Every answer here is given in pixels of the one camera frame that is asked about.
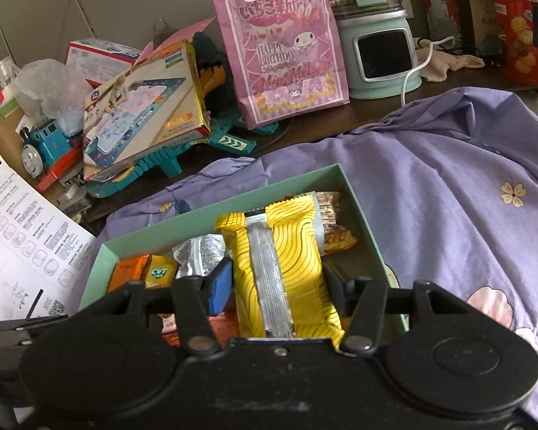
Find beige cloth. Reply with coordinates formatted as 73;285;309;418
415;38;487;83

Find white plastic bag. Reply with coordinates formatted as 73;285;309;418
11;58;90;128

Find yellow striped snack packet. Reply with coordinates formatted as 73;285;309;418
215;192;346;350

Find clear purple snack packet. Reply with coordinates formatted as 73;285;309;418
173;233;227;281

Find red cookie tin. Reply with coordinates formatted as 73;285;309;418
493;0;538;88

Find mint green blender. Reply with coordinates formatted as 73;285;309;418
302;0;422;100

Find red orange snack packet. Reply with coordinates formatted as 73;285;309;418
161;311;238;350

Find clear plastic cup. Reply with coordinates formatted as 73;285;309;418
0;56;21;88

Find white power cable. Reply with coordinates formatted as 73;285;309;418
401;36;458;106

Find red white toy box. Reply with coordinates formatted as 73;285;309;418
65;38;144;88

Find orange yellow cracker packet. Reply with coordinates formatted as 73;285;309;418
314;192;358;255

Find white instruction sheet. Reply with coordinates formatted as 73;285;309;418
0;149;97;325

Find mint green cardboard box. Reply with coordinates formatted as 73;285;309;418
78;163;409;336

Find dark printed cardboard box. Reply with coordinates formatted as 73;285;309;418
417;0;469;50

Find drawing mat toy box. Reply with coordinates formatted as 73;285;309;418
81;40;211;184

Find teal toy track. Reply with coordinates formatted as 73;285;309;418
87;31;281;198

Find yellow mango snack packet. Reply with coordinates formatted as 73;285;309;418
143;255;180;290

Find purple floral blanket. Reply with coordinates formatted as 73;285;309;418
96;86;538;430

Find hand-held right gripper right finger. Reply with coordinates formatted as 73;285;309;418
325;264;469;357

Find black white printed box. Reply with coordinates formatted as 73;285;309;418
58;168;88;191

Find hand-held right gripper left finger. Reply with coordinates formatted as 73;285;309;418
78;257;234;354

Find blue toy train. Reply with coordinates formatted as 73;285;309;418
18;119;84;191

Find pink gift bag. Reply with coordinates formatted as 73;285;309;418
207;0;350;130

